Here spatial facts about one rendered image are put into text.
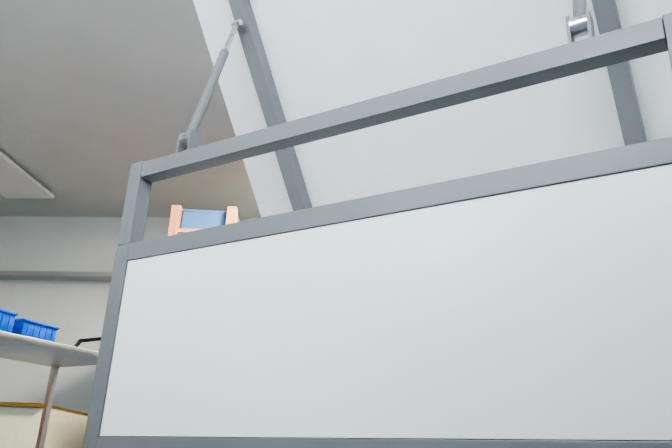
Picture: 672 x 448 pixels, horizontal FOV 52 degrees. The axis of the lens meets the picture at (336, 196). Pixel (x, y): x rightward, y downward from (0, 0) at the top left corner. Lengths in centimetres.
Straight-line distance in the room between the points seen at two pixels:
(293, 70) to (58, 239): 812
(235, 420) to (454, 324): 43
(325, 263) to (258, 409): 27
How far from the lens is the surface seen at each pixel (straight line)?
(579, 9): 123
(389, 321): 112
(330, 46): 179
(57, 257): 971
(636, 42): 115
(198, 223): 595
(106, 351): 154
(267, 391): 123
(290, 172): 186
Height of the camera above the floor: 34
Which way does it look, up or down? 22 degrees up
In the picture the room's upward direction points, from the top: 3 degrees clockwise
